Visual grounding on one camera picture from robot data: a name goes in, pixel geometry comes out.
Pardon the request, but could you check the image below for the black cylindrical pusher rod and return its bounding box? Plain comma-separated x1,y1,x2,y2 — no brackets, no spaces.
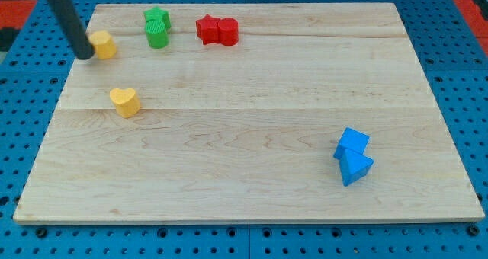
47,0,95,60

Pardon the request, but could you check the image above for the green cylinder block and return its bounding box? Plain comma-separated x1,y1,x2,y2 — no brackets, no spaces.
145,21,169,49

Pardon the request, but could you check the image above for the yellow heart block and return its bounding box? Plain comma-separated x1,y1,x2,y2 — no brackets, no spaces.
109,88,141,118

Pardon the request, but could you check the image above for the red star block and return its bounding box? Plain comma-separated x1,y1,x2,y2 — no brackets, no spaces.
195,14,220,45

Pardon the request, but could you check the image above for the green star block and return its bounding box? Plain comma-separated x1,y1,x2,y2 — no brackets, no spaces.
143,7,172,29

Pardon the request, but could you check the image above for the blue triangular prism block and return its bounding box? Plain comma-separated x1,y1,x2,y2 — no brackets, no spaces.
339,149,374,187

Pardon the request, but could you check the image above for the light wooden board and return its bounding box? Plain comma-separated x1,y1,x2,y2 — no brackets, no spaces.
14,2,485,225

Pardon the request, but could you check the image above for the red cylinder block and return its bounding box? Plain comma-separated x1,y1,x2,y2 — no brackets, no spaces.
217,18,239,46

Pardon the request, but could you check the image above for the blue cube block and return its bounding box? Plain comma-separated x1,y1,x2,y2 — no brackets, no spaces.
333,127,370,159

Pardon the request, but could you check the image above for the yellow hexagon block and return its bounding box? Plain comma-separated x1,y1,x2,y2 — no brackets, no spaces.
89,30,117,59

